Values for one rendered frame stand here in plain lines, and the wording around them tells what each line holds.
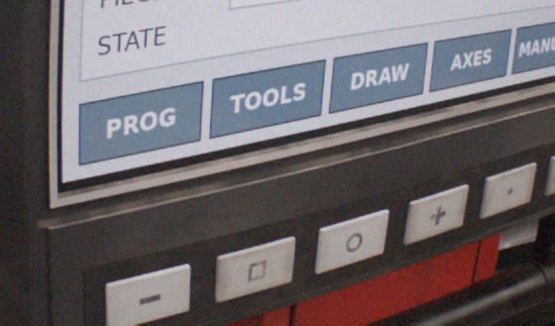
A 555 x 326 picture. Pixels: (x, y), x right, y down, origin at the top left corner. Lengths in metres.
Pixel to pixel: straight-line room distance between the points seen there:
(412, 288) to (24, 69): 0.69
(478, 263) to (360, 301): 0.13
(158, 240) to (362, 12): 0.12
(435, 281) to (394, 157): 0.55
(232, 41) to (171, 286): 0.09
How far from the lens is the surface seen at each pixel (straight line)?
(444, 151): 0.52
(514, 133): 0.55
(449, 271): 1.05
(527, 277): 0.66
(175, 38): 0.41
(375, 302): 1.01
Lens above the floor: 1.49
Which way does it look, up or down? 21 degrees down
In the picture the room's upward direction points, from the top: 4 degrees clockwise
